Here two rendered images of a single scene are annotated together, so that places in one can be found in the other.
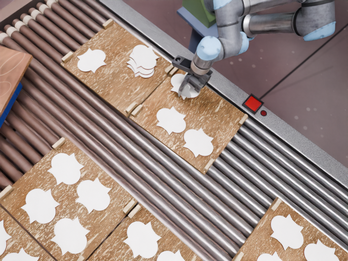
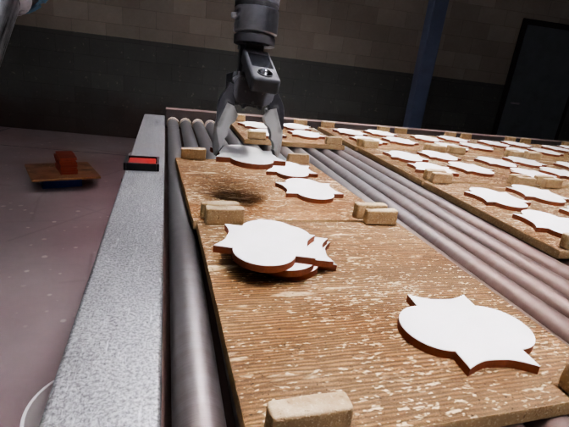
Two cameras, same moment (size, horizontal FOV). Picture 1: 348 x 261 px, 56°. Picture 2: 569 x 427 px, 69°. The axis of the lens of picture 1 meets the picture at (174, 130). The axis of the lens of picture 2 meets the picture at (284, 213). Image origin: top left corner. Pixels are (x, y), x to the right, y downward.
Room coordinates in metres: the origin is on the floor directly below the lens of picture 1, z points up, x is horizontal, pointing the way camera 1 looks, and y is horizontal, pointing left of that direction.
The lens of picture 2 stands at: (1.23, 0.57, 1.18)
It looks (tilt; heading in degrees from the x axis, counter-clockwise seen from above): 20 degrees down; 225
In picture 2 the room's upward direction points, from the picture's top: 7 degrees clockwise
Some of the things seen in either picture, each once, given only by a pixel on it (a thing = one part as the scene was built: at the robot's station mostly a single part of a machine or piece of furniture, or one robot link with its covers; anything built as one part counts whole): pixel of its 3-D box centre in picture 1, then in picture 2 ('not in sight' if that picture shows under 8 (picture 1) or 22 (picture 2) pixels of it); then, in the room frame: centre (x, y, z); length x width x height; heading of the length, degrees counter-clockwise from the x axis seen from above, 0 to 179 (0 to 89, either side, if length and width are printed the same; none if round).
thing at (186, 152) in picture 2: (243, 120); (193, 153); (0.70, -0.29, 0.95); 0.06 x 0.02 x 0.03; 155
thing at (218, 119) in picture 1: (189, 117); (267, 187); (0.66, -0.06, 0.93); 0.41 x 0.35 x 0.02; 65
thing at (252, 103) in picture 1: (252, 104); (142, 163); (0.80, -0.33, 0.92); 0.06 x 0.06 x 0.01; 62
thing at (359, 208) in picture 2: (136, 111); (369, 210); (0.62, 0.18, 0.95); 0.06 x 0.02 x 0.03; 155
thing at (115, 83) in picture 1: (119, 66); (356, 290); (0.84, 0.32, 0.93); 0.41 x 0.35 x 0.02; 63
